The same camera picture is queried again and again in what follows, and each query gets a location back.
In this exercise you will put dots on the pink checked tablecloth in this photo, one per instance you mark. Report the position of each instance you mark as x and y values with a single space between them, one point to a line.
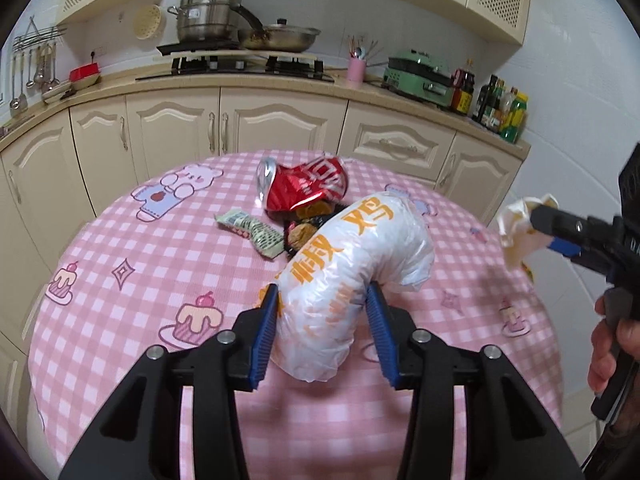
150 260

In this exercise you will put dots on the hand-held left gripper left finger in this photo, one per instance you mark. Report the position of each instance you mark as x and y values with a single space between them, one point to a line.
262 340

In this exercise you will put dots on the beige kitchen countertop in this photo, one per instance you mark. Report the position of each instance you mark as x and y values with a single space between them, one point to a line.
360 92

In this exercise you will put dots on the black gas stove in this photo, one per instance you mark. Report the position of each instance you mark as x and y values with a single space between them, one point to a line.
235 71

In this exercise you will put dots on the green snack wrapper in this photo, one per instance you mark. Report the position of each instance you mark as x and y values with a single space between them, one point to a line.
255 235

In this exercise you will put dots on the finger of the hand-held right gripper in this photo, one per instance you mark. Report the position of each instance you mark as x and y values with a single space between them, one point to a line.
562 247
575 227

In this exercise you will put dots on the white printed plastic bag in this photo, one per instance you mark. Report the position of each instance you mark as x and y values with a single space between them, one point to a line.
350 240

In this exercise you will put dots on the steel utensil rack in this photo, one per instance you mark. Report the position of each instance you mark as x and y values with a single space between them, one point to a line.
40 35

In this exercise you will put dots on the green bottle yellow cap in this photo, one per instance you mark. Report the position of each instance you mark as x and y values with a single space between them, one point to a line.
515 120

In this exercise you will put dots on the dark snack wrapper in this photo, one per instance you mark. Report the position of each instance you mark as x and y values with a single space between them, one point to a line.
300 232

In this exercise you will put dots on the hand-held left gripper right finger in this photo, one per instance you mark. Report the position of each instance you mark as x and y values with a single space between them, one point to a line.
382 340

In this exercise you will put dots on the small plate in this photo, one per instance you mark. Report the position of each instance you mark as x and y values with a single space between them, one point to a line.
57 92

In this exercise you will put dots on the steel steamer pot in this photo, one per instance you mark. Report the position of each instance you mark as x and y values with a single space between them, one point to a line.
207 15

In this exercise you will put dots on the steel frying pan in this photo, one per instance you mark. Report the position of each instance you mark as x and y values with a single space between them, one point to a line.
280 39

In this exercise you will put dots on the wall socket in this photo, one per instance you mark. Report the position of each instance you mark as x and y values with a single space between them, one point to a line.
99 50

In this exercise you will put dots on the pink utensil holder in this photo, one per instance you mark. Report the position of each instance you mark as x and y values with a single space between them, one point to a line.
356 71

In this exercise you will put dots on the person's right hand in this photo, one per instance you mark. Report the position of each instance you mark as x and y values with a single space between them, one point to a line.
605 355

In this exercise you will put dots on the green electric grill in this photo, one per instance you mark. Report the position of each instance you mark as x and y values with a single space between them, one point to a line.
420 82

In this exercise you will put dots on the white paper tissue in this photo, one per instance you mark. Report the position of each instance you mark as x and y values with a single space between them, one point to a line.
515 230

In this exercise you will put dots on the red snack wrapper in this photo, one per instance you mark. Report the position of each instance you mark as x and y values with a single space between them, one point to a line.
305 185

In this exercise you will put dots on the dark glass bottle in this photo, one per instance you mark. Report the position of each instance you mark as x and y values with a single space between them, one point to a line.
484 102
496 110

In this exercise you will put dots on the cream lower kitchen cabinets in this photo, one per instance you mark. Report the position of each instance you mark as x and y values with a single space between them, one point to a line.
175 125

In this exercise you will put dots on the chopsticks and spoons bundle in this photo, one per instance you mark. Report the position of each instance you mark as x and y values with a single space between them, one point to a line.
360 49

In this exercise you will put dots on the yellow plastic colander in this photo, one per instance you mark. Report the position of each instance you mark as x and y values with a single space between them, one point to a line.
149 22

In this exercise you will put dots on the soy sauce bottle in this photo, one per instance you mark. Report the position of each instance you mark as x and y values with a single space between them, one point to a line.
462 95

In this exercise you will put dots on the red bowl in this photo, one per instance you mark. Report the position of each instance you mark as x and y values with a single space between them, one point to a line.
84 71

